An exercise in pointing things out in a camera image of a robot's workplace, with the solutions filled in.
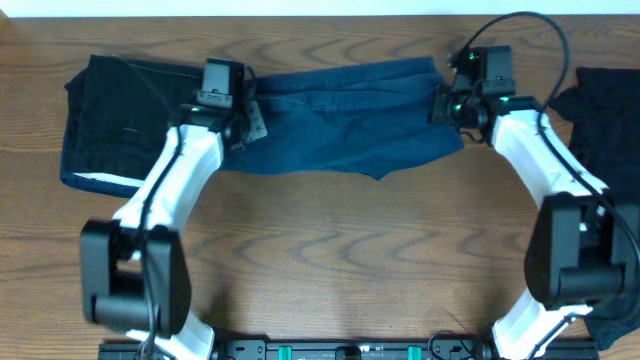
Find right black cable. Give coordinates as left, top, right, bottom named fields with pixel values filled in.
left=449, top=11, right=640, bottom=281

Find black garment pile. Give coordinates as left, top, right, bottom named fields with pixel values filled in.
left=550, top=67, right=639, bottom=351

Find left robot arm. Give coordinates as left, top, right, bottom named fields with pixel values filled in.
left=80, top=100, right=267, bottom=359

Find left black cable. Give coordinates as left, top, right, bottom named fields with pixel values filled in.
left=134, top=107, right=186, bottom=360

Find folded black garment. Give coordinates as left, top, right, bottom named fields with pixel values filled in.
left=60, top=55, right=203, bottom=198

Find blue denim shorts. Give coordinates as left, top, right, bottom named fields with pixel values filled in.
left=222, top=57, right=464, bottom=180

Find black cable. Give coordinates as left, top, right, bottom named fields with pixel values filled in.
left=134, top=107, right=186, bottom=360
left=449, top=11, right=640, bottom=281

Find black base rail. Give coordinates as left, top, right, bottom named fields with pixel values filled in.
left=97, top=337, right=600, bottom=360

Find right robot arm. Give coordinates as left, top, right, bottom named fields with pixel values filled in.
left=431, top=75, right=639, bottom=359

